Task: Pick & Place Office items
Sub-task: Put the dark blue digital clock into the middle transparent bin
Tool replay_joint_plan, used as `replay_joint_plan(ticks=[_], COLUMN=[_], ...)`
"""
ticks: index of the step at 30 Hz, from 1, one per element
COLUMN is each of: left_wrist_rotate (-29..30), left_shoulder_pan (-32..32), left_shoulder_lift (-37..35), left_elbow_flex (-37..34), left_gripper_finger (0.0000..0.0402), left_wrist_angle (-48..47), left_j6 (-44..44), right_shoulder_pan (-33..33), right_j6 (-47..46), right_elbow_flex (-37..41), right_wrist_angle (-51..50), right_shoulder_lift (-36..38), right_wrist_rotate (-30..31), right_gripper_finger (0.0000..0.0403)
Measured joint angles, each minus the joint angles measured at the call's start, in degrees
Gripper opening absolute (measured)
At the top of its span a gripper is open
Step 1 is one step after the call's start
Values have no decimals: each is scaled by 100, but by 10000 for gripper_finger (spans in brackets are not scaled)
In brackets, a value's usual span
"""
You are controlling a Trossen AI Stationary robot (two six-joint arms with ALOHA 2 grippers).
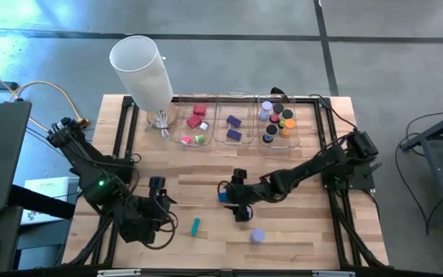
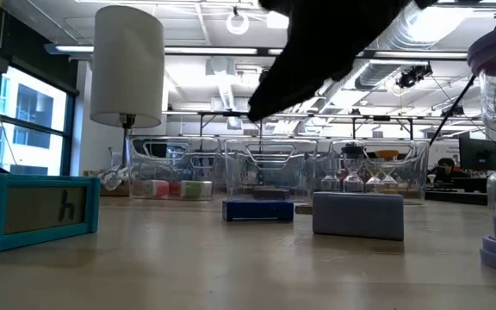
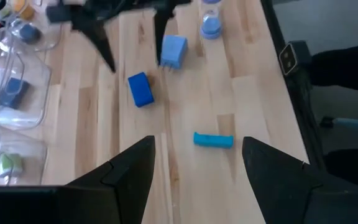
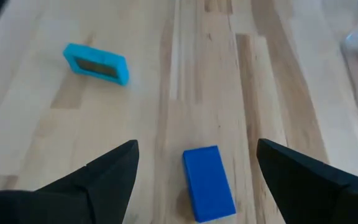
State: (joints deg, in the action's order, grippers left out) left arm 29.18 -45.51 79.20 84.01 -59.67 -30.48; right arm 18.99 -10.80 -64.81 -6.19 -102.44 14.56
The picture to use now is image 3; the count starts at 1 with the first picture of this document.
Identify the teal digital clock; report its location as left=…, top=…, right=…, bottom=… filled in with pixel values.
left=193, top=131, right=234, bottom=150

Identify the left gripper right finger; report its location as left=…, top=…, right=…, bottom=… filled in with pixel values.
left=242, top=136, right=358, bottom=224

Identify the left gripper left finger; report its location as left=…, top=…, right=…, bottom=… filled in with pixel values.
left=0, top=135, right=156, bottom=224

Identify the lavender hourglass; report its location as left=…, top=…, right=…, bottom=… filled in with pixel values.
left=200, top=0, right=223, bottom=40

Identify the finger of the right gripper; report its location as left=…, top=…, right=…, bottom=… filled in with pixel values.
left=153, top=0, right=192, bottom=67
left=69, top=6, right=118, bottom=74

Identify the small green cube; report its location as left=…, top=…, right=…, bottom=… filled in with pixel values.
left=0, top=152, right=24, bottom=178

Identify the blue rectangular box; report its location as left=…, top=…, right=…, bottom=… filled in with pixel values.
left=127, top=72, right=155, bottom=108

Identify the clear plastic bin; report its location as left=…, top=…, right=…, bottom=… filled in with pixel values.
left=0, top=123, right=48, bottom=187
left=0, top=0, right=63, bottom=53
left=0, top=49, right=53, bottom=131

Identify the blue chair leg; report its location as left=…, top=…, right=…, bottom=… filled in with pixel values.
left=319, top=116, right=358, bottom=131

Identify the person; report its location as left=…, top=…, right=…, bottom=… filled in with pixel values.
left=309, top=42, right=358, bottom=190

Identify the black table-level camera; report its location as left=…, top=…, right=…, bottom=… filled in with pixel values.
left=278, top=40, right=312, bottom=77

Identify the black aluminium table frame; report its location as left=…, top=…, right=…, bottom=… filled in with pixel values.
left=259, top=0, right=328, bottom=170

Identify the orange hourglass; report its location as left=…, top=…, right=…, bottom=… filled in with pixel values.
left=12, top=0, right=36, bottom=19

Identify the lavender rectangular box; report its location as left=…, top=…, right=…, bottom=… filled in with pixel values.
left=159, top=34, right=188, bottom=70

